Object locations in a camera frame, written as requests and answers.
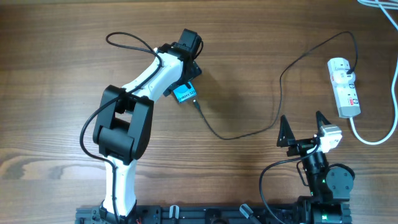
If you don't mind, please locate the white power strip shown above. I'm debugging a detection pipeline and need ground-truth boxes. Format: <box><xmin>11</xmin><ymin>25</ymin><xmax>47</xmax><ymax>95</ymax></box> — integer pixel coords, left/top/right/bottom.
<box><xmin>327</xmin><ymin>57</ymin><xmax>361</xmax><ymax>119</ymax></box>

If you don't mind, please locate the black charger cable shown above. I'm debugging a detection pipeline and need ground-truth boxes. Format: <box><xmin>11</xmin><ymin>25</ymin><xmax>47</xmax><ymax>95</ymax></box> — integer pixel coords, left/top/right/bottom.
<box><xmin>193</xmin><ymin>30</ymin><xmax>359</xmax><ymax>141</ymax></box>

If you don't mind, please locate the white power strip cord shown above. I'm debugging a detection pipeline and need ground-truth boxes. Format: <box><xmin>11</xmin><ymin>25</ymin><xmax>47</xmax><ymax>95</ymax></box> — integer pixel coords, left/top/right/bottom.
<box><xmin>349</xmin><ymin>55</ymin><xmax>398</xmax><ymax>146</ymax></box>

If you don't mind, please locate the blue Galaxy smartphone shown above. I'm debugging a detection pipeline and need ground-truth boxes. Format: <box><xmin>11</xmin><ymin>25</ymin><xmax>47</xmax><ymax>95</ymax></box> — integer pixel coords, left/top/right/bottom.
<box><xmin>173</xmin><ymin>82</ymin><xmax>197</xmax><ymax>103</ymax></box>

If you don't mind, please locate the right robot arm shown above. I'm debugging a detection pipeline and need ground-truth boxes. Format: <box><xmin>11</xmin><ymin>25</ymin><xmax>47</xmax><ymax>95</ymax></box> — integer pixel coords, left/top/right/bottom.
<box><xmin>277</xmin><ymin>111</ymin><xmax>355</xmax><ymax>224</ymax></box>

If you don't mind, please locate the white cables top right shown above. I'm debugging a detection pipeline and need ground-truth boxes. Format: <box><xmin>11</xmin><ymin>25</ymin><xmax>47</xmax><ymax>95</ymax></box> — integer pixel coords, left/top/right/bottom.
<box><xmin>356</xmin><ymin>0</ymin><xmax>398</xmax><ymax>32</ymax></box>

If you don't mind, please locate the black mounting rail base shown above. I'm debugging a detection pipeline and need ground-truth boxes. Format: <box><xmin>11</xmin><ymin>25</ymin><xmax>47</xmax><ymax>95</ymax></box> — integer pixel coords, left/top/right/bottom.
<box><xmin>75</xmin><ymin>203</ymin><xmax>353</xmax><ymax>224</ymax></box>

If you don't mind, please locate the white charger plug adapter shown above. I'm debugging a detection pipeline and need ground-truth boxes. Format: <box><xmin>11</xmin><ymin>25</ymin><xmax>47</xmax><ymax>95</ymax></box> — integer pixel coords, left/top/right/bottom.
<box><xmin>330</xmin><ymin>70</ymin><xmax>356</xmax><ymax>86</ymax></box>

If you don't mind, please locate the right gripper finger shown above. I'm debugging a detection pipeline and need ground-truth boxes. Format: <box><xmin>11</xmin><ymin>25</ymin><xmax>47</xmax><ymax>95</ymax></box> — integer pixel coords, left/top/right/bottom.
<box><xmin>277</xmin><ymin>115</ymin><xmax>295</xmax><ymax>147</ymax></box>
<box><xmin>315</xmin><ymin>111</ymin><xmax>331</xmax><ymax>128</ymax></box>

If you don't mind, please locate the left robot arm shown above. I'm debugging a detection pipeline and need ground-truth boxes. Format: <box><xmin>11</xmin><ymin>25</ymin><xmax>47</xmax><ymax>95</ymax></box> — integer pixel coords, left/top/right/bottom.
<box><xmin>93</xmin><ymin>29</ymin><xmax>203</xmax><ymax>223</ymax></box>

